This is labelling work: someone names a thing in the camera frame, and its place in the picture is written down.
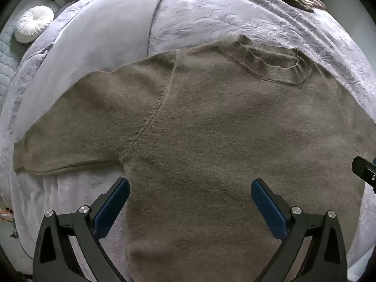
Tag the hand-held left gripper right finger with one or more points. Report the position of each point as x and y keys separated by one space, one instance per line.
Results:
x=268 y=207

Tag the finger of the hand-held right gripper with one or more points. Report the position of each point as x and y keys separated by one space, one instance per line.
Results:
x=365 y=170

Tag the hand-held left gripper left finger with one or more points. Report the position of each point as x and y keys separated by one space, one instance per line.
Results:
x=113 y=204

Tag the olive brown knit sweater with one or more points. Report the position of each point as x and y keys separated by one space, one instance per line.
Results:
x=223 y=141

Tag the grey plush embossed blanket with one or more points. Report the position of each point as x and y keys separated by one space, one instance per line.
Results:
x=97 y=35

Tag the teal quilted cushion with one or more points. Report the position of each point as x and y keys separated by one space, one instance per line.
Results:
x=7 y=61

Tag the white round pillow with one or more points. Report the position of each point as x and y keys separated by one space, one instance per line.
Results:
x=32 y=23

